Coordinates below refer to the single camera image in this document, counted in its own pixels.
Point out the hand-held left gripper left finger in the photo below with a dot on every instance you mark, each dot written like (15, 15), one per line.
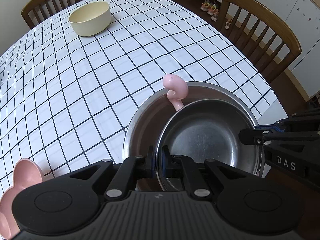
(151, 163)

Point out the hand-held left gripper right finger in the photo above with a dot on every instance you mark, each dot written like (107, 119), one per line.
(165, 163)

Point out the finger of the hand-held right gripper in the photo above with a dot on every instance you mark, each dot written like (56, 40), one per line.
(250, 137)
(300, 122)

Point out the steel basin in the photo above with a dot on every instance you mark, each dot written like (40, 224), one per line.
(142, 130)

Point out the wooden chair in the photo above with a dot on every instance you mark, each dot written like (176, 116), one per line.
(32, 8)
(287, 37)

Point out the white checked tablecloth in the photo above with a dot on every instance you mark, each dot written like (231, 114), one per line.
(100, 80)

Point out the pink flower-shaped plate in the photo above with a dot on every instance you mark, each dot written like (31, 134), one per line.
(15, 187)

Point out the cream bowl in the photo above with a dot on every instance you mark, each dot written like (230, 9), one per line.
(92, 27)

